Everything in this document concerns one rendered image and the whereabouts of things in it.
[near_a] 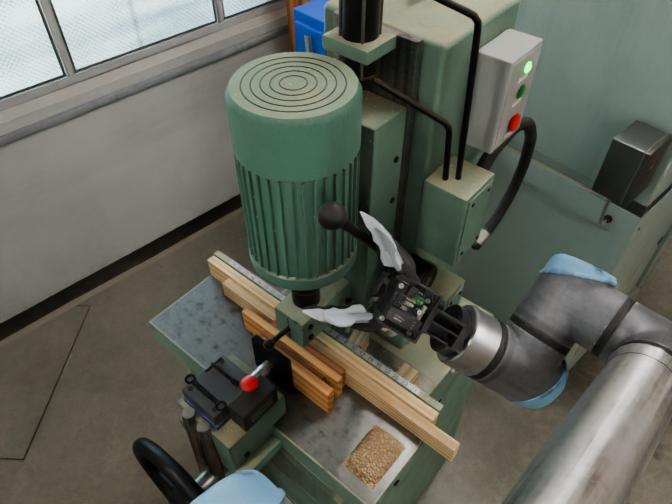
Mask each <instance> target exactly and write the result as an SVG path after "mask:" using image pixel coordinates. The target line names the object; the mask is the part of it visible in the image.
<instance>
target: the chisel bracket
mask: <svg viewBox="0 0 672 504"><path fill-rule="evenodd" d="M350 293H351V283H350V281H349V280H347V279H345V278H344V277H342V278H341V279H339V280H338V281H336V282H334V283H332V284H330V285H328V286H325V287H322V288H320V302H319V303H318V304H317V306H323V307H326V306H329V305H335V306H339V301H340V300H342V299H343V298H344V297H345V296H347V297H348V298H350ZM275 315H276V323H277V329H278V330H279V331H281V330H283V329H284V328H285V327H286V326H288V327H290V329H291V330H290V331H289V332H288V333H287V334H285V335H286V336H287V337H289V338H290V339H292V340H293V341H294V342H296V343H297V344H298V345H300V346H301V347H303V348H304V347H306V346H307V345H308V344H309V343H310V342H311V341H312V340H313V339H314V338H315V337H316V336H317V335H318V334H319V333H320V332H321V331H322V330H323V329H325V328H326V327H327V326H328V325H329V323H325V322H322V321H318V320H316V319H313V318H311V317H310V316H308V315H306V314H305V313H303V312H302V308H299V307H297V306H296V305H295V304H294V303H293V300H292V292H291V293H290V294H289V295H288V296H286V297H285V298H284V299H283V300H282V301H281V302H279V303H278V304H277V305H276V306H275Z"/></svg>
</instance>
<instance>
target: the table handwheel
mask: <svg viewBox="0 0 672 504"><path fill-rule="evenodd" d="M132 449H133V453H134V455H135V457H136V458H137V460H138V462H139V463H140V465H141V466H142V468H143V469H144V471H145V472H146V473H147V475H148V476H149V477H150V479H151V480H152V481H153V483H154V484H155V485H156V486H157V488H158V489H159V490H160V491H161V493H162V494H163V495H164V496H165V497H166V499H167V500H168V502H169V503H170V504H190V503H191V502H192V501H193V500H195V499H196V498H197V497H198V496H199V495H201V494H202V493H203V492H204V491H206V490H207V489H209V488H210V487H211V486H213V485H214V484H216V483H217V482H219V479H218V480H217V478H215V477H214V476H213V475H212V474H211V472H210V469H209V466H207V467H206V468H205V469H204V470H203V471H202V472H201V473H200V474H199V475H198V476H197V477H196V478H195V479H193V477H192V476H191V475H190V474H189V473H188V472H187V471H186V470H185V469H184V468H183V467H182V466H181V465H180V464H179V463H178V462H177V461H176V460H175V459H174V458H173V457H172V456H170V455H169V454H168V453H167V452H166V451H165V450H164V449H163V448H161V447H160V446H159V445H158V444H156V443H155V442H154V441H152V440H150V439H148V438H145V437H140V438H138V439H136V440H135V441H134V443H133V446H132Z"/></svg>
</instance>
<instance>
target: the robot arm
mask: <svg viewBox="0 0 672 504"><path fill-rule="evenodd" d="M358 214H359V217H360V220H361V223H362V225H363V226H364V227H365V228H366V230H367V231H368V232H369V236H370V240H371V241H372V242H373V243H374V244H375V245H376V247H377V257H378V259H379V262H380V263H381V264H382V265H384V266H387V267H394V268H395V269H396V270H397V271H396V272H392V273H390V274H389V273H387V272H383V273H382V274H381V276H380V278H379V280H378V281H377V283H376V285H375V287H374V289H373V291H372V293H371V296H370V298H371V299H372V300H373V301H372V310H373V312H370V311H367V310H366V309H365V308H364V307H363V305H362V304H361V303H360V302H350V303H348V304H346V305H345V306H335V305H329V306H326V307H323V306H317V305H312V306H308V307H304V308H302V312H303V313H305V314H306V315H308V316H310V317H311V318H313V319H316V320H318V321H322V322H325V323H329V324H333V325H335V326H337V327H350V328H353V329H356V330H359V331H363V332H375V331H378V330H380V329H381V328H387V329H389V330H391V331H393V332H395V333H396V334H398V335H400V336H402V337H404V338H405V339H407V340H409V341H411V342H413V343H414V344H416V343H417V341H418V339H419V338H420V336H421V334H425V333H426V334H428V335H429V336H430V346H431V348H432V349H433V350H434V351H436V352H437V356H438V359H439V360H440V361H441V362H442V363H444V364H446V365H447V366H449V367H451V368H452V369H451V373H453V374H454V375H456V374H457V373H458V372H459V371H460V372H461V373H462V374H464V375H466V376H468V377H469V378H471V379H473V380H475V381H477V382H479V383H480V384H482V385H484V386H486V387H488V388H489V389H491V390H493V391H495V392H497V393H498V394H500V395H502V396H503V397H504V398H505V399H506V400H508V401H510V402H513V403H517V404H519V405H521V406H523V407H526V408H531V409H535V408H541V407H544V406H546V405H548V404H550V403H551V402H553V401H554V400H555V399H556V398H557V397H558V396H559V395H560V394H561V392H562V391H563V389H564V387H565V384H566V381H567V379H568V366H567V363H566V360H565V357H566V356H567V354H568V353H569V351H570V349H571V348H572V347H573V345H574V344H575V343H577V344H578V345H580V346H581V347H583V348H585V349H586V350H588V351H589V352H591V353H592V354H593V355H595V356H596V357H598V358H599V359H601V360H602V361H604V362H606V365H605V366H604V367H603V369H602V370H601V371H600V373H599V374H598V375H597V377H596V378H595V379H594V380H593V382H592V383H591V384H590V386H589V387H588V388H587V390H586V391H585V392H584V393H583V395H582V396H581V397H580V399H579V400H578V401H577V403H576V404H575V405H574V406H573V408H572V409H571V410H570V412H569V413H568V414H567V416H566V417H565V418H564V420H563V421H562V422H561V423H560V425H559V426H558V427H557V429H556V430H555V431H554V433H553V434H552V435H551V436H550V438H549V439H548V440H547V442H546V443H545V444H544V446H543V447H542V448H541V450H540V451H539V452H538V453H537V455H536V456H535V457H534V459H533V460H532V461H531V463H530V464H529V465H528V466H527V468H526V469H525V470H524V472H523V473H522V474H521V476H520V477H519V478H518V479H517V481H516V482H515V483H514V485H513V486H512V487H511V489H510V490H509V491H508V493H507V494H506V495H505V496H504V498H503V499H502V500H501V502H500V503H499V504H628V503H629V501H630V499H631V497H632V495H633V493H634V491H635V489H636V487H637V485H638V483H639V481H640V479H641V477H642V475H643V473H644V471H645V469H646V468H647V466H648V464H649V462H650V460H651V458H652V456H653V454H654V452H655V450H656V448H657V446H658V444H659V442H660V440H661V438H662V436H663V434H664V432H665V430H666V428H667V426H668V424H669V422H670V420H671V419H672V321H670V320H668V319H666V318H665V317H663V316H661V315H659V314H658V313H656V312H654V311H652V310H651V309H649V308H647V307H645V306H643V305H642V304H640V303H638V302H636V301H634V300H632V299H631V298H630V297H629V296H627V295H625V294H624V293H622V292H620V291H618V290H617V289H615V287H616V286H617V280H616V278H615V277H613V276H612V275H610V274H609V273H607V272H605V271H603V270H601V269H599V268H597V267H595V266H593V265H591V264H589V263H587V262H584V261H582V260H580V259H577V258H575V257H572V256H569V255H566V254H556V255H554V256H552V257H551V258H550V260H549V261H548V263H547V264H546V265H545V267H544V268H543V269H542V270H540V271H539V275H538V277H537V278H536V280H535V281H534V283H533V284H532V286H531V287H530V289H529V290H528V292H527V293H526V295H525V296H524V298H523V299H522V301H521V302H520V304H519V305H518V307H517V308H516V310H515V311H514V313H513V314H512V315H511V317H510V318H509V320H508V321H507V323H506V324H504V323H503V322H501V321H499V320H497V319H496V318H494V317H492V316H491V315H489V314H487V313H486V312H484V311H482V310H481V309H479V308H477V307H476V306H474V305H470V304H468V305H465V306H462V307H461V306H460V305H457V304H455V305H451V306H450V307H448V308H447V309H445V310H444V308H445V306H444V304H443V303H441V301H442V299H443V296H442V295H440V294H438V293H437V292H435V291H433V290H432V289H430V288H428V287H426V286H425V285H423V284H421V283H420V280H419V277H418V276H417V274H416V272H415V269H416V266H415V263H414V260H413V258H412V257H411V255H410V254H409V253H408V252H407V251H406V250H405V249H404V248H403V247H402V246H401V245H400V244H399V243H398V242H397V241H396V240H395V239H394V238H393V236H392V235H391V234H390V233H389V232H388V231H387V230H386V229H385V228H384V227H383V226H382V225H381V224H380V223H379V222H378V221H377V220H376V219H374V218H373V217H371V216H370V215H368V214H366V213H364V212H362V211H360V212H358ZM436 296H437V300H436ZM443 310H444V311H443ZM417 331H419V332H418V334H416V333H417ZM415 334H416V336H415V337H414V335H415ZM285 494H286V492H285V491H284V490H283V489H282V488H277V487H276V486H275V485H274V484H273V483H272V482H271V481H270V480H269V479H268V478H267V477H266V476H264V475H263V474H262V473H260V472H259V471H256V470H251V469H250V470H242V471H238V472H236V473H234V474H231V475H229V476H227V477H225V478H224V479H222V480H220V481H219V482H217V483H216V484H214V485H213V486H211V487H210V488H209V489H207V490H206V491H204V492H203V493H202V494H201V495H199V496H198V497H197V498H196V499H195V500H193V501H192V502H191V503H190V504H293V503H292V502H291V501H290V500H289V499H288V498H287V497H286V496H285Z"/></svg>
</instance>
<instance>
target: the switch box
mask: <svg viewBox="0 0 672 504"><path fill-rule="evenodd" d="M542 42H543V39H541V38H538V37H535V36H532V35H529V34H525V33H522V32H519V31H516V30H513V29H507V30H506V31H504V32H503V33H501V34H500V35H499V36H497V37H496V38H494V39H493V40H492V41H490V42H489V43H487V44H486V45H484V46H483V47H482V48H480V49H479V54H478V61H477V68H476V75H475V83H474V90H473V97H472V105H471V112H470V119H469V127H468V134H467V141H466V144H468V145H470V146H473V147H475V148H477V149H479V150H482V151H484V152H486V153H489V154H491V153H492V152H493V151H494V150H495V149H497V148H498V147H499V146H500V145H501V144H502V143H503V142H504V141H505V140H506V139H507V138H508V137H510V136H511V135H512V134H513V133H514V132H515V131H516V130H517V129H518V128H519V127H520V124H521V120H522V116H523V113H524V109H525V105H526V102H527V98H528V95H529V91H530V87H531V84H532V80H533V76H534V73H535V69H536V66H537V62H538V58H539V55H540V51H541V47H542ZM528 60H530V61H531V62H532V67H531V69H530V71H529V72H528V75H527V77H526V78H525V79H523V80H522V81H521V82H520V83H519V84H518V82H519V78H521V77H522V76H523V75H524V73H523V68H524V65H525V63H526V62H527V61H528ZM522 83H524V84H525V86H526V90H525V93H524V95H523V96H522V97H521V101H520V102H518V103H517V104H516V105H515V106H514V107H513V108H512V105H513V103H514V102H515V101H516V100H517V98H516V93H517V90H518V88H519V86H520V85H521V84H522ZM517 113H519V114H520V115H521V120H520V123H519V125H518V127H517V128H516V130H514V131H513V132H511V133H510V134H509V135H508V136H507V137H506V138H505V139H504V136H505V134H506V133H507V132H509V128H508V124H509V121H510V119H511V118H512V116H513V115H515V114H517Z"/></svg>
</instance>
